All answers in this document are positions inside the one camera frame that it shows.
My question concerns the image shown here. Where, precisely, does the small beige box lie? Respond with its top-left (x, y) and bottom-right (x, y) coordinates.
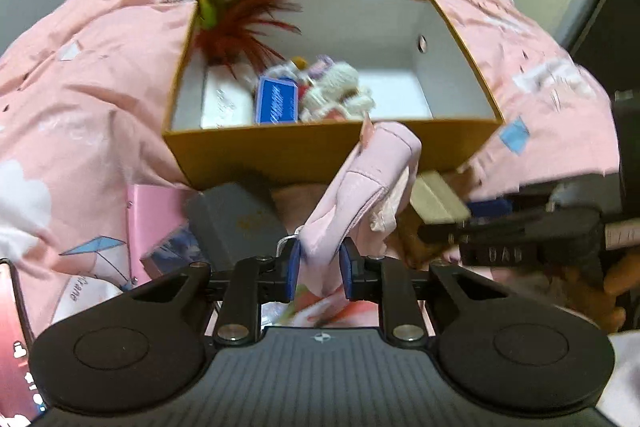
top-left (411, 171), bottom-right (472, 225)

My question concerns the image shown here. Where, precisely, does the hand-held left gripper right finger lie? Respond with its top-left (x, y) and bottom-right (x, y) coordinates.
top-left (339, 239), bottom-right (508, 347)

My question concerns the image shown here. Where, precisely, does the yellow cardboard box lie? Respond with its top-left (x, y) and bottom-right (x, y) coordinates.
top-left (161, 0), bottom-right (505, 190)

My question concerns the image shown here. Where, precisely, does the pink printed blanket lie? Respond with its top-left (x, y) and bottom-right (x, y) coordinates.
top-left (0, 0), bottom-right (640, 427)

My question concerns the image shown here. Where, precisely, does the white crochet plush toy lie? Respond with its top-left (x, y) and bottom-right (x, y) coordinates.
top-left (300, 61), bottom-right (376, 123)

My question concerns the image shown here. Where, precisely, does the blue card pack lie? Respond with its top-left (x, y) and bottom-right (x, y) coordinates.
top-left (255, 76), bottom-right (301, 125)

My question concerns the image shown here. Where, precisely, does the long white box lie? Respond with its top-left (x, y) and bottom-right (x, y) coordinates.
top-left (200, 70), bottom-right (256, 130)

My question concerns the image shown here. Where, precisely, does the dark printed box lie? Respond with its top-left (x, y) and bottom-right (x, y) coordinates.
top-left (140, 224), bottom-right (211, 280)

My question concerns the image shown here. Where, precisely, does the dark cabinet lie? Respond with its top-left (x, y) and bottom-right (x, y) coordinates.
top-left (565, 0), bottom-right (640, 93)

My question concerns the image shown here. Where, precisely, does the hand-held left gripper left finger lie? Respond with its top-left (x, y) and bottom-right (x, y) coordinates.
top-left (120, 238), bottom-right (302, 347)

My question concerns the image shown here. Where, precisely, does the grey box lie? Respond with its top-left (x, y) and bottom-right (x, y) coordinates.
top-left (186, 182), bottom-right (291, 278)

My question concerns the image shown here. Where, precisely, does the smartphone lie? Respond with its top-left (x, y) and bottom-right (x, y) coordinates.
top-left (0, 257), bottom-right (41, 423)

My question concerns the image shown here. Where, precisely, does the pink fabric pouch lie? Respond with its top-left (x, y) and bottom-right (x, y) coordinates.
top-left (292, 114), bottom-right (423, 298)

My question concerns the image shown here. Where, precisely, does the red green feather toy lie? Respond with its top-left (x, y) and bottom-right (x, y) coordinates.
top-left (162, 0), bottom-right (306, 78)

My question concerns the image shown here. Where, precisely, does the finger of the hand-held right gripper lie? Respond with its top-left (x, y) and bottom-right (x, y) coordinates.
top-left (467, 194), bottom-right (557, 220)
top-left (417, 211), bottom-right (601, 249)

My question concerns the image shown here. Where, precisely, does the pink book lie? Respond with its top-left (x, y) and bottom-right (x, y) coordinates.
top-left (125, 184), bottom-right (198, 288)

